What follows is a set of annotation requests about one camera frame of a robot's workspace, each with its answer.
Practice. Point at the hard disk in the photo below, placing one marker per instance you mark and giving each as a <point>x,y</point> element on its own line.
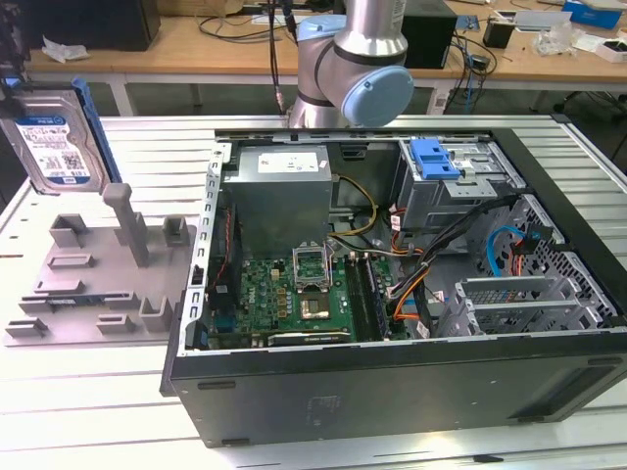
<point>54,147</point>

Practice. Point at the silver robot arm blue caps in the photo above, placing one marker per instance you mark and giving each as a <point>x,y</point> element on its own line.
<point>352,29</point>

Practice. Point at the metal disk bay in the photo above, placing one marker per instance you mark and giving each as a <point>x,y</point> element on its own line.
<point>463,313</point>

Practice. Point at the crumpled white paper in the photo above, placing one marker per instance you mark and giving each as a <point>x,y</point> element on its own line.
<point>63,51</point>

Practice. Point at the large black box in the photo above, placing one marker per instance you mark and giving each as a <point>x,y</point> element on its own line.
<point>88,24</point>

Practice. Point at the wooden desk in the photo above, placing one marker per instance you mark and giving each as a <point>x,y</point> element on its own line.
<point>147,61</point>

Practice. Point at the brown cardboard box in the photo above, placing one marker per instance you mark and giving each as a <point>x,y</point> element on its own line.
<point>220,5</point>

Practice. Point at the grey parts rack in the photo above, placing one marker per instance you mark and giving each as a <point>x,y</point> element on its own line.
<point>112,274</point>

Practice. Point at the RAM stick blue label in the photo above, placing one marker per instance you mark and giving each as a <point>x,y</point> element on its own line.
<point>66,301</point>

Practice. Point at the black case fan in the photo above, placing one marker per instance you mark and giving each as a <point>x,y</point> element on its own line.
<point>227,254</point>

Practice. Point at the grey power supply unit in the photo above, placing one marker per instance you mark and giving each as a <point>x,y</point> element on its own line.
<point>279,205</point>

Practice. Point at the green motherboard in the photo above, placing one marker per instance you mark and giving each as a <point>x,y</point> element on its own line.
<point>267,294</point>

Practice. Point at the CPU socket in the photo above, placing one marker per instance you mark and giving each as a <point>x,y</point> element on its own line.
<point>314,308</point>

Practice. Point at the black graphics card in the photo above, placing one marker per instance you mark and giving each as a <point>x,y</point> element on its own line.
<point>308,338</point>

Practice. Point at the blue drive carrier latch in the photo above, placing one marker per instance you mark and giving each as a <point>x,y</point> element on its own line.
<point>433,159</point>

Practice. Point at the metal drive cage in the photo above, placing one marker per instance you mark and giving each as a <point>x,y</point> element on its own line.
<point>441,205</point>

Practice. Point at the black power adapter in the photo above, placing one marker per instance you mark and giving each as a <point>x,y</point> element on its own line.
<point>478,62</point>

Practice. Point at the small black box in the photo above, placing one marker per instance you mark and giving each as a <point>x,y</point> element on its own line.
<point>497,34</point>

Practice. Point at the black PC case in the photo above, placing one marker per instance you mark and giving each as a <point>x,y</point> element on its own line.
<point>392,391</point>

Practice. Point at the white flat carton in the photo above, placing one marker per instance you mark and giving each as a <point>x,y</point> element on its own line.
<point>539,20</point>

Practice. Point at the clear plastic bags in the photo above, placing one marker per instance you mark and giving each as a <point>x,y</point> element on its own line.
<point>553,39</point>

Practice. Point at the blue carton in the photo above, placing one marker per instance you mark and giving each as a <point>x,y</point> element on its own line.
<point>593,12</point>

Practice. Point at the white box black insert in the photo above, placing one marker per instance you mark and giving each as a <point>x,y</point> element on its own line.
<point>612,50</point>

